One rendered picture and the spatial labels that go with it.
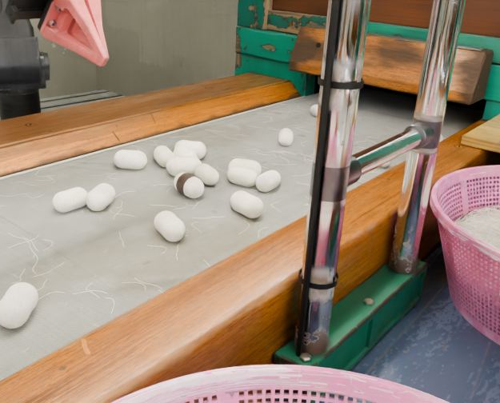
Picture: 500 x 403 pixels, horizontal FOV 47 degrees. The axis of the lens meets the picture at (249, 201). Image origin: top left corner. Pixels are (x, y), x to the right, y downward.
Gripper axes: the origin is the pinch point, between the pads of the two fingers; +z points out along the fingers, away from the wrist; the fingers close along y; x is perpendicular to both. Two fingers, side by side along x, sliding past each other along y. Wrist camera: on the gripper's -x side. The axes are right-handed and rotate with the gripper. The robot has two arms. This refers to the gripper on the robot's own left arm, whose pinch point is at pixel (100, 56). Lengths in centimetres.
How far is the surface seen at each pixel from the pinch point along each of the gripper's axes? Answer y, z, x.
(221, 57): 137, -59, 86
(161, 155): 3.1, 10.9, 4.2
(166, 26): 139, -88, 100
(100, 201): -8.9, 14.8, 1.4
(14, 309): -23.6, 22.3, -5.5
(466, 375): 0.4, 43.9, -13.0
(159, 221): -8.5, 20.0, -3.4
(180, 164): 2.5, 13.5, 1.9
